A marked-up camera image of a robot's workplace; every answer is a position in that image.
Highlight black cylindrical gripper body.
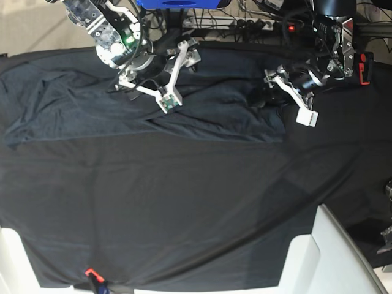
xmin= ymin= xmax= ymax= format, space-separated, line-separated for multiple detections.
xmin=286 ymin=66 xmax=329 ymax=95

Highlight grey right-side gripper body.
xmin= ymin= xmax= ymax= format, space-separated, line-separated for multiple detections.
xmin=122 ymin=42 xmax=170 ymax=83

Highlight dark grey long-sleeve T-shirt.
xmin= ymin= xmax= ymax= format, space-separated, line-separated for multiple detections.
xmin=1 ymin=48 xmax=285 ymax=146

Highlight white power strip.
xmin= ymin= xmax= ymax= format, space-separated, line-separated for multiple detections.
xmin=183 ymin=15 xmax=276 ymax=31

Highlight blue plastic bin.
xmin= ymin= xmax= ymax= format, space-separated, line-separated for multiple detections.
xmin=136 ymin=0 xmax=231 ymax=9

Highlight red and black clamp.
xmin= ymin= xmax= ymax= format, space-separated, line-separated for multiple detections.
xmin=358 ymin=52 xmax=374 ymax=85

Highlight black table cloth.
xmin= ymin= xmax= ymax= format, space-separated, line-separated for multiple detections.
xmin=1 ymin=62 xmax=391 ymax=291

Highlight blue clamp at bottom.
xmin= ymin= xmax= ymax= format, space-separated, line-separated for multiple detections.
xmin=85 ymin=268 xmax=111 ymax=294

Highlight white foam block left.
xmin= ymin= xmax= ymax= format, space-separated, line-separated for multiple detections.
xmin=1 ymin=228 xmax=75 ymax=294

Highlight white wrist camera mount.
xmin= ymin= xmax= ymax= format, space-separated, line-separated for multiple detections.
xmin=264 ymin=65 xmax=319 ymax=127
xmin=116 ymin=36 xmax=202 ymax=113

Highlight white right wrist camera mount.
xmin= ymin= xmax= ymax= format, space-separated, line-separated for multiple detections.
xmin=116 ymin=36 xmax=202 ymax=113

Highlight black table leg post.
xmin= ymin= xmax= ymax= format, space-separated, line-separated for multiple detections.
xmin=164 ymin=9 xmax=189 ymax=37

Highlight aluminium frame rail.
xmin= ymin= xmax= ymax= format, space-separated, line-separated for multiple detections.
xmin=356 ymin=21 xmax=392 ymax=38

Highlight grey metal bracket right edge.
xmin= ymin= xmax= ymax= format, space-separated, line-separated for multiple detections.
xmin=377 ymin=227 xmax=392 ymax=255

